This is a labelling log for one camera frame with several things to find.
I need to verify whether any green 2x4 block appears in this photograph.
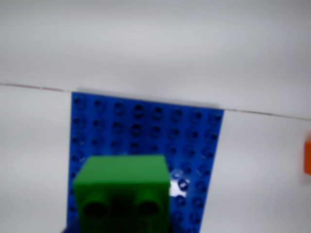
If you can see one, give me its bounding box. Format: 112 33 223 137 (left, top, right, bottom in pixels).
73 155 171 233

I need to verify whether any orange 2x4 block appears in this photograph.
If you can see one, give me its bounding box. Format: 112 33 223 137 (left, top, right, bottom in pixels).
303 141 311 175

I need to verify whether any blue 8x8 studded plate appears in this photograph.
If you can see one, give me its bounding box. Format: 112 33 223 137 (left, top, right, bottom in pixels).
67 91 224 233

